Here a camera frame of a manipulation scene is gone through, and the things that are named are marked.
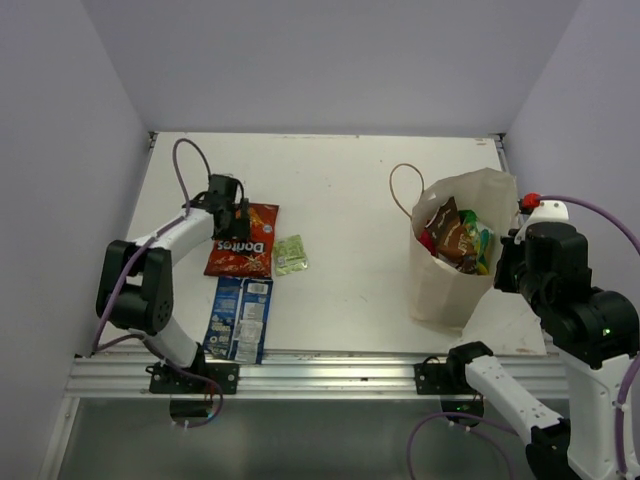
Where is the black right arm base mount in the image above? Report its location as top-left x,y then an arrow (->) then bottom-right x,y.
413,356 -> 477,396

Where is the blue cookie packet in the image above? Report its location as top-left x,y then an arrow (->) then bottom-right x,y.
204,277 -> 273,365

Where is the small light green packet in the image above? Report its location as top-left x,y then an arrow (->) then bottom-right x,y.
273,235 -> 309,276

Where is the brown Kettle chips bag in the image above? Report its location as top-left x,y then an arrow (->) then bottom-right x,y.
425,197 -> 477,274

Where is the green snack bag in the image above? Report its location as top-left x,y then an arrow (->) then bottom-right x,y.
459,210 -> 494,275

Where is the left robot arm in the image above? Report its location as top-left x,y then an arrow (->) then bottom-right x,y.
96,174 -> 250,393

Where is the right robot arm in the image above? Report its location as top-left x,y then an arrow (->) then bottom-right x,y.
445,222 -> 639,479

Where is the pink snack bag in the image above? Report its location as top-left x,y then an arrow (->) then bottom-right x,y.
418,229 -> 437,256

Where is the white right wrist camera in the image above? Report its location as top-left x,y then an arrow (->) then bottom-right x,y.
519,193 -> 569,223

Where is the aluminium table frame rail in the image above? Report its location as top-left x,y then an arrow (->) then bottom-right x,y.
38,131 -> 616,480

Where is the white paper bag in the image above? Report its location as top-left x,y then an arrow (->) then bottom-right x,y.
405,168 -> 518,331

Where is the red Doritos chip bag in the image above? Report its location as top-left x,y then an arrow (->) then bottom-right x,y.
204,203 -> 279,279

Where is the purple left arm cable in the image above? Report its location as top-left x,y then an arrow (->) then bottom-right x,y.
92,138 -> 246,431

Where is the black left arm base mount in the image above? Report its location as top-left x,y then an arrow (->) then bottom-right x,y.
145,362 -> 240,395

